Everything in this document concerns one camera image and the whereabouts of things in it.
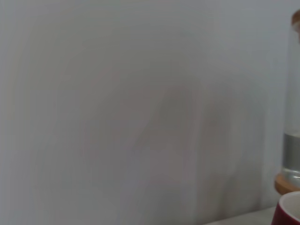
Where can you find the red ceramic cup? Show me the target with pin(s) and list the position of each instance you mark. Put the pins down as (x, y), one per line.
(281, 215)

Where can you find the glass water dispenser jar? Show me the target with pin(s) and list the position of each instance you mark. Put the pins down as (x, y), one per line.
(293, 105)

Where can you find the wooden dispenser stand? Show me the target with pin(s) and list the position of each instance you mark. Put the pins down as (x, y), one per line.
(283, 186)

